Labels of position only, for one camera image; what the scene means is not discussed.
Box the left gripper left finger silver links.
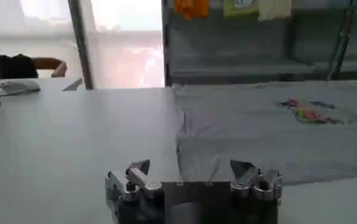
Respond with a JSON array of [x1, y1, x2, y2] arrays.
[[105, 159, 164, 203]]

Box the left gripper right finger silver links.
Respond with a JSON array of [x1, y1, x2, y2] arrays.
[[229, 159, 284, 202]]

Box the pale grey shirt colourful print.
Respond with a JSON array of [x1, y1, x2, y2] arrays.
[[173, 79, 357, 186]]

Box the white desk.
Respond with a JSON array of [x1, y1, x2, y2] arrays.
[[1, 77, 85, 93]]

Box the metal shelf rack with cloths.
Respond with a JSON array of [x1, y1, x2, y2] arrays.
[[162, 0, 357, 86]]

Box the wooden chair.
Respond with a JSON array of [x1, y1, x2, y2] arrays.
[[31, 57, 68, 79]]

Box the grey window frame post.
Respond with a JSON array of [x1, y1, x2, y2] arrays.
[[67, 0, 94, 90]]

